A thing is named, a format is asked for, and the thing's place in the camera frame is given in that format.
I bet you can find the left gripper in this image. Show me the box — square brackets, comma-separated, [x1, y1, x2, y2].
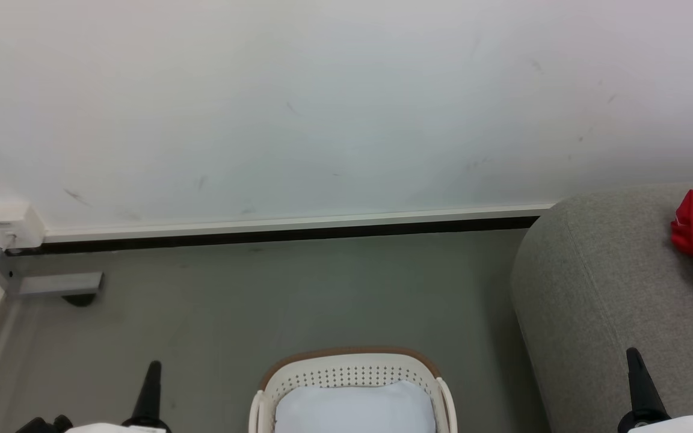
[14, 360, 173, 433]

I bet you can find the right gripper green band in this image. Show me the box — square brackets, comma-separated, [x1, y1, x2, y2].
[617, 347, 693, 433]

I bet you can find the white perforated laundry basket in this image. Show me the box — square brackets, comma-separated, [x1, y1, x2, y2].
[248, 346, 459, 433]

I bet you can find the light blue clothing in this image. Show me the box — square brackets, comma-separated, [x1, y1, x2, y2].
[274, 380, 438, 433]

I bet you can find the grey fabric sofa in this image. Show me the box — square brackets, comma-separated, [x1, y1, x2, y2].
[510, 182, 693, 433]

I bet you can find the grey metal bracket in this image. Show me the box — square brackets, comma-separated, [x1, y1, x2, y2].
[18, 271, 104, 308]

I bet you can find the white wall socket box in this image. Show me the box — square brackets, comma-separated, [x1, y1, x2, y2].
[0, 200, 46, 251]

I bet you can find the white and black wall baseboard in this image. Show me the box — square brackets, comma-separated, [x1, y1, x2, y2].
[7, 203, 556, 256]

